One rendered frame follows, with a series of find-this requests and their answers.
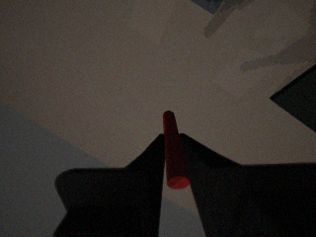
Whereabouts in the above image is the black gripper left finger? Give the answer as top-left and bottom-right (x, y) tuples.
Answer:
(54, 133), (165, 237)

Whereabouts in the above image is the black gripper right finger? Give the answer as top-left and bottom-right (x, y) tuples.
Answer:
(179, 133), (316, 237)

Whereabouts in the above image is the red peg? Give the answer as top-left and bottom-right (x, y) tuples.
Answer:
(163, 111), (190, 189)

